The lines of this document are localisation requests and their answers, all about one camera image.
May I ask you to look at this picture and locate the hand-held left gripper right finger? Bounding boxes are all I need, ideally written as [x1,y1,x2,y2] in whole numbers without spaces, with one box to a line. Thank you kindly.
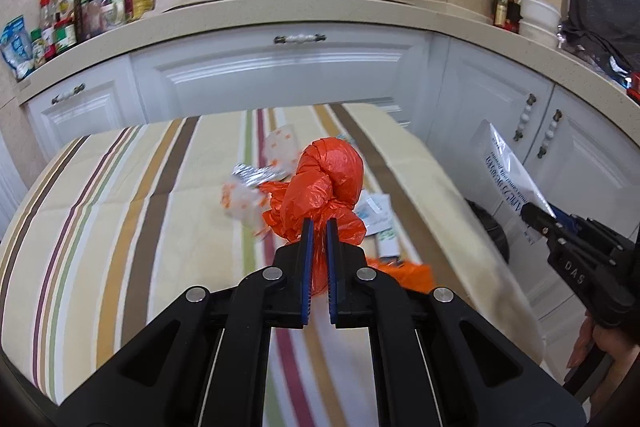
[326,218,588,427]

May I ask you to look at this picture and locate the white green-printed tube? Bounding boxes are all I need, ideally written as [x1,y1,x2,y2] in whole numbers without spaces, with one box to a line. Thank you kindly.
[376,227,402,259]

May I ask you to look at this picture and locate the orange wrapper piece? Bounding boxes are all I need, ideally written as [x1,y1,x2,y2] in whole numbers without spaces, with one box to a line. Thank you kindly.
[366,257,434,294]

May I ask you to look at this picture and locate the stacked white containers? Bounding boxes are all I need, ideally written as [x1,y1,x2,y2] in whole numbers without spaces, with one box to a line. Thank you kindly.
[518,0,562,48]

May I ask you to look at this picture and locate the white orange-dotted wrapper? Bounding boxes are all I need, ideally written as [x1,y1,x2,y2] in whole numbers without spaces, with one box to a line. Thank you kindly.
[221,179,269,226]
[264,124,302,174]

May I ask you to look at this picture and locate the white drawer handle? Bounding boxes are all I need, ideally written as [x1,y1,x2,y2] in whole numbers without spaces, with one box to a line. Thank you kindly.
[273,34,326,46]

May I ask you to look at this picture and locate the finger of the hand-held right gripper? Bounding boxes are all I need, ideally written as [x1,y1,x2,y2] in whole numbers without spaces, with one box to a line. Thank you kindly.
[550,209,590,234]
[520,204,563,248]

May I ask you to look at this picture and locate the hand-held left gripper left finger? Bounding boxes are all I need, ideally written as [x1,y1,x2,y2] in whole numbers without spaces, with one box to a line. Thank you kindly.
[55,217,316,427]

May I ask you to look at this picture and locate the white cabinet door handle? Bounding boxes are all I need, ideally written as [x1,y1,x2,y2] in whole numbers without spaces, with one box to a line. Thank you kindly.
[514,94,537,142]
[537,108,562,160]
[51,84,86,104]

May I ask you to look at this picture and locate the person's right hand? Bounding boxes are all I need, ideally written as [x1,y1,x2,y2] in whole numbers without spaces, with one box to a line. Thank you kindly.
[572,321,640,380]

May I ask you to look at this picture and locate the blue white snack packets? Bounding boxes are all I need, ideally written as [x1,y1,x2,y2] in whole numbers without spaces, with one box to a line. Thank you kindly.
[0,15,34,81]

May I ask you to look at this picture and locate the silver foil wrapper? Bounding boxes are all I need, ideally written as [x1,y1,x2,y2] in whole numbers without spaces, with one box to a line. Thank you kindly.
[234,162,292,186]

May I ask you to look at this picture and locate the white kitchen cabinet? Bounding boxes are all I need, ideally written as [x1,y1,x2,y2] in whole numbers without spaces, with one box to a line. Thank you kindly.
[20,27,640,358]

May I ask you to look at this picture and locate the orange plastic bag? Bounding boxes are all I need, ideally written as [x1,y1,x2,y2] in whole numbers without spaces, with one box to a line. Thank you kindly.
[262,137,368,298]

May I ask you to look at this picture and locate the striped tablecloth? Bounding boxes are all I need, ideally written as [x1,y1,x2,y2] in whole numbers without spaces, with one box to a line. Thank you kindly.
[0,103,546,427]

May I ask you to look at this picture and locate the white blue-printed packet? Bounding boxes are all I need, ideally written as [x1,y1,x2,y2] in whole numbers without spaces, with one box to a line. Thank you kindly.
[354,189,394,236]

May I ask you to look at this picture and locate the dark sauce bottles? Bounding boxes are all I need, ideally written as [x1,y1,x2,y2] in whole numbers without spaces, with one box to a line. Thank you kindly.
[492,0,524,34]

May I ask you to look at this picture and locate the black trash bin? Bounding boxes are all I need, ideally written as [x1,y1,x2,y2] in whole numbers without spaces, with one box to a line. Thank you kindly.
[465,199,512,264]

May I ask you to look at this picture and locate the white printed plastic bag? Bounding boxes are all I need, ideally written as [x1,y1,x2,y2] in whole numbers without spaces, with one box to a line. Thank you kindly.
[470,119,557,249]

